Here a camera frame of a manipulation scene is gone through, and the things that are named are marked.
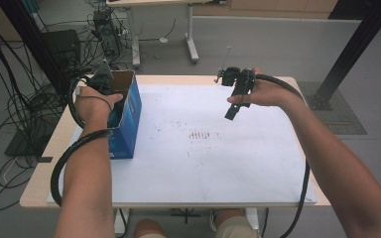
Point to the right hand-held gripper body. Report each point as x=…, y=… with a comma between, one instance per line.
x=241, y=81

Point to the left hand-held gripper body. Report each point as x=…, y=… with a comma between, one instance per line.
x=103, y=79

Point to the blue cardboard box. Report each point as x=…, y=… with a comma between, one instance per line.
x=127, y=119

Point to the person's right hand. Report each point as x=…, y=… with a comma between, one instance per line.
x=271, y=92

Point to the person's left hand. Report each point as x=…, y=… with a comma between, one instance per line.
x=94, y=107

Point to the black equipment on stand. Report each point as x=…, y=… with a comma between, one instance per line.
x=105, y=29

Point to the white board mat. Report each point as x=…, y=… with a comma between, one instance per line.
x=211, y=158

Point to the black computer case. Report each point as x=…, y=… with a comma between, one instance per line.
x=63, y=46

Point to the desk with white legs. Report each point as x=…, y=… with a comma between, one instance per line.
x=191, y=36

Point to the wooden cabinet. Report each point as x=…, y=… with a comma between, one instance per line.
x=278, y=8

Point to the grey grid floor mat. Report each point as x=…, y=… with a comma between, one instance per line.
x=344, y=115

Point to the black tape strip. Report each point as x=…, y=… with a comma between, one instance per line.
x=44, y=159

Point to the black floor mat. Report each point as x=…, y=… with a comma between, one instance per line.
x=21, y=145

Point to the white table leg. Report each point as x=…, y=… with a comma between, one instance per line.
x=252, y=218
x=122, y=223

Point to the person's shoe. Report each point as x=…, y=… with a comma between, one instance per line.
x=213, y=219

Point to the person's right knee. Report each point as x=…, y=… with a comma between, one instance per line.
x=234, y=224

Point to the person's knee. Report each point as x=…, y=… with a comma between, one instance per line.
x=234, y=224
x=152, y=229

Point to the person's left knee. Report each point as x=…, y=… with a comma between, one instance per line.
x=152, y=229

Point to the slanted black metal post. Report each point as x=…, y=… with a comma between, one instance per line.
x=36, y=43

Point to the black table frame bracket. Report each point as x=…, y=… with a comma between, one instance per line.
x=186, y=214

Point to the thick black metal post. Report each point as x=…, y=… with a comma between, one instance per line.
x=357, y=43

